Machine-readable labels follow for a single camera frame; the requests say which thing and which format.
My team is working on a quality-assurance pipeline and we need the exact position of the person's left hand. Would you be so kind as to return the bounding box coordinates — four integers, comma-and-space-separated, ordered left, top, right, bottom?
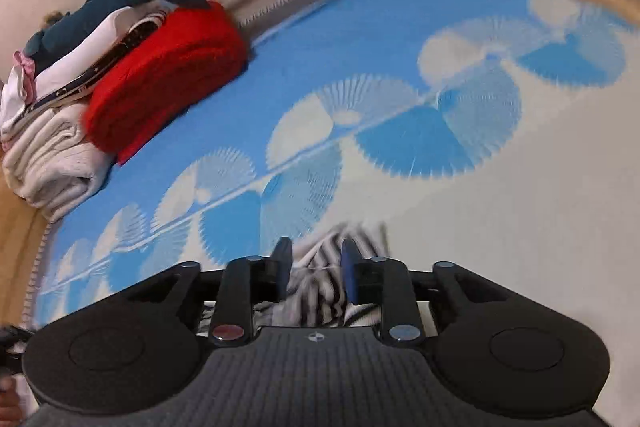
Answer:
0, 377, 25, 427

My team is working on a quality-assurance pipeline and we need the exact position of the pink and white cloth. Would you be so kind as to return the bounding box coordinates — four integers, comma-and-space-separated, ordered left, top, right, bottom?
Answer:
0, 51, 38, 144

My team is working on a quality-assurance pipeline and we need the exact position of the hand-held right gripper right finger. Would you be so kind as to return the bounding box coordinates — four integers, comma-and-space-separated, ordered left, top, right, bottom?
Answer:
340, 237, 507, 349

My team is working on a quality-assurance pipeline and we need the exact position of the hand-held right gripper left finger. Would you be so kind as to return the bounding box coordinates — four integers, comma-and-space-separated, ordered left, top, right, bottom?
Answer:
120, 236, 295, 349

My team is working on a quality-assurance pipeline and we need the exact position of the white folded blanket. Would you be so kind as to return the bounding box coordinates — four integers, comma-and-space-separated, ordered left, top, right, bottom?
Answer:
2, 104, 96, 178
10, 142, 120, 223

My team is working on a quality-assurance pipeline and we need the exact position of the red folded blanket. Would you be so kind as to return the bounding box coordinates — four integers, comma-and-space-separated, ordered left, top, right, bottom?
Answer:
82, 0, 250, 165

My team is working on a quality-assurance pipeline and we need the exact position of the blue white patterned blanket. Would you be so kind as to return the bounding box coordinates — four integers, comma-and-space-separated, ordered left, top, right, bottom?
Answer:
0, 0, 640, 333

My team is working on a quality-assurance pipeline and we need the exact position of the blue fan print bed mat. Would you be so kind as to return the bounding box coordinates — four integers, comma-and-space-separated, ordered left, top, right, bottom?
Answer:
25, 0, 640, 413

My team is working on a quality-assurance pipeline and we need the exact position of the striped top with white vest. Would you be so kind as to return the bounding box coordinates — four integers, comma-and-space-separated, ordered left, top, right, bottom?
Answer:
197, 221, 437, 339

